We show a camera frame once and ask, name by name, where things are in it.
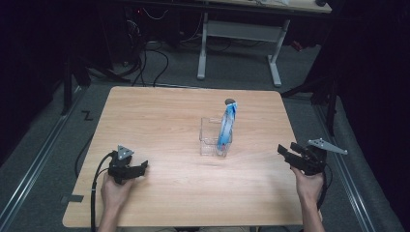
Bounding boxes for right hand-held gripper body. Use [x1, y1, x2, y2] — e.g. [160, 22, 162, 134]
[295, 137, 349, 177]

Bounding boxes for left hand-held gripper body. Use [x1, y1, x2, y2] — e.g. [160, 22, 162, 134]
[107, 144, 135, 186]

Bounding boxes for blue white toothpaste tube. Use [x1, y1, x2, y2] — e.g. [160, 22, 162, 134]
[216, 101, 239, 153]

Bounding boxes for clear plastic box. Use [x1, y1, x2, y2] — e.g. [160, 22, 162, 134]
[198, 116, 234, 159]

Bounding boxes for person's left hand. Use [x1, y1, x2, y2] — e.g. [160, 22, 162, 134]
[100, 175, 136, 213]

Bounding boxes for person's right hand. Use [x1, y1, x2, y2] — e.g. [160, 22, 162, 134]
[290, 166, 325, 211]

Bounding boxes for grey tape strip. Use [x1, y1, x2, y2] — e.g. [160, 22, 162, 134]
[60, 193, 85, 205]

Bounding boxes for black metal stand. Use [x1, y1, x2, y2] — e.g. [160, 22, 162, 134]
[279, 72, 340, 137]
[60, 52, 132, 117]

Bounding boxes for small red object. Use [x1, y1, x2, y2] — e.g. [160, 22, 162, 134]
[290, 40, 305, 53]

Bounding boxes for dark computer equipment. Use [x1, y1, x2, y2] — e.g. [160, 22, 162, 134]
[121, 5, 148, 67]

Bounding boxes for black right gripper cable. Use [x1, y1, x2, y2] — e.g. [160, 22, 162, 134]
[316, 163, 335, 211]

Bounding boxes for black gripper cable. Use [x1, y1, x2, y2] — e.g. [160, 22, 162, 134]
[316, 163, 335, 211]
[89, 151, 116, 232]

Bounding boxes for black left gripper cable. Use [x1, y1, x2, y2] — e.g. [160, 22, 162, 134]
[89, 151, 116, 232]

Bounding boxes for metal floor rail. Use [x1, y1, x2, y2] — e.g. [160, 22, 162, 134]
[0, 86, 85, 226]
[312, 102, 377, 232]

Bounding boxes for thin black floor cable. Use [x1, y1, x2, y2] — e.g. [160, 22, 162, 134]
[73, 132, 95, 179]

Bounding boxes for black floor cables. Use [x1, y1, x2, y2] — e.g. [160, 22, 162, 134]
[127, 40, 170, 88]

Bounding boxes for white desk frame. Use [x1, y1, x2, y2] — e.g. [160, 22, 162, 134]
[195, 0, 334, 88]

